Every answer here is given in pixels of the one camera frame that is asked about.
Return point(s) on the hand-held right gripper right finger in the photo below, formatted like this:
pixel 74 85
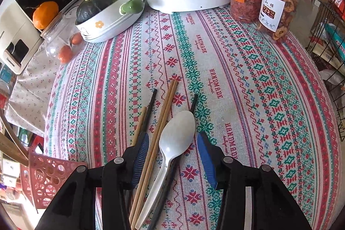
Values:
pixel 206 156

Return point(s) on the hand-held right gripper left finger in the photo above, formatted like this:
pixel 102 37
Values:
pixel 141 150

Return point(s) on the white plastic spoon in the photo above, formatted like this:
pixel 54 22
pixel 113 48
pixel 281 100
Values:
pixel 176 130

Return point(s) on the pink perforated utensil holder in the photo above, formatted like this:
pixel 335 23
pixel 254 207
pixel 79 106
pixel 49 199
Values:
pixel 51 176

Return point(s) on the small tangerine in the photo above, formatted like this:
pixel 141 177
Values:
pixel 76 38
pixel 65 53

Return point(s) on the small-flower cabinet cloth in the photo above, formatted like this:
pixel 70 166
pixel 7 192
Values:
pixel 32 90

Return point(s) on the glass jar with wooden lid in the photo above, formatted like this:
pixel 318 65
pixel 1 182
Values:
pixel 58 36

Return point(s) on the green kabocha squash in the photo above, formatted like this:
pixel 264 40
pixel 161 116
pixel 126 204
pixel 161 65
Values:
pixel 94 5

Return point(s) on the jar of dried fruit slices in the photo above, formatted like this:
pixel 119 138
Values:
pixel 280 11

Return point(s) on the white air fryer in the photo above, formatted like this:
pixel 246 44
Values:
pixel 18 38

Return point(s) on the large orange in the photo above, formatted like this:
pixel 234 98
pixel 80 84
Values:
pixel 45 14

